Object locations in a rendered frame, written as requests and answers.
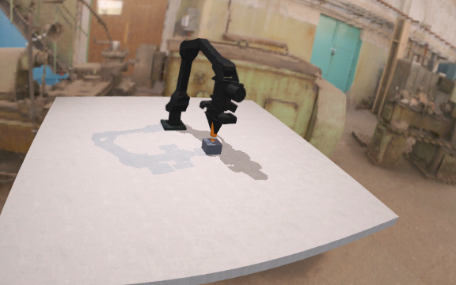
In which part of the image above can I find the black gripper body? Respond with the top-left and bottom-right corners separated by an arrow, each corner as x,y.
199,94 -> 237,124

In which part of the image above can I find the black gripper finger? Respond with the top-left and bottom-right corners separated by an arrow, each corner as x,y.
204,111 -> 218,129
212,117 -> 222,134

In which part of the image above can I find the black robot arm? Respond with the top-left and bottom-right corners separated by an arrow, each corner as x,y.
165,38 -> 246,126

